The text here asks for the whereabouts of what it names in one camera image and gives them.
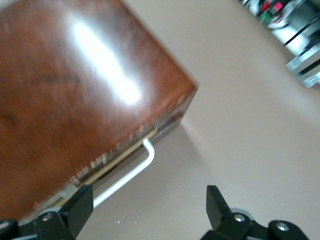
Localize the white metal drawer handle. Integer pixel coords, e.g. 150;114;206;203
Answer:
92;138;156;209

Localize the dark brown wooden cabinet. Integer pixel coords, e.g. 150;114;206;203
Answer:
0;0;200;221

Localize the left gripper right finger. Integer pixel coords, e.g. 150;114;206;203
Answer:
205;184;310;240

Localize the silver metal bracket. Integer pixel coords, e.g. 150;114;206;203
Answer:
285;53;320;88

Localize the light wood drawer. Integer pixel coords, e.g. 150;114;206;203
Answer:
32;94;196;216

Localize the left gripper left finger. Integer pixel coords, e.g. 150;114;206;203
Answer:
0;184;95;240

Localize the green terminal connector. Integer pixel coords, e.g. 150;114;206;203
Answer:
258;9;276;25

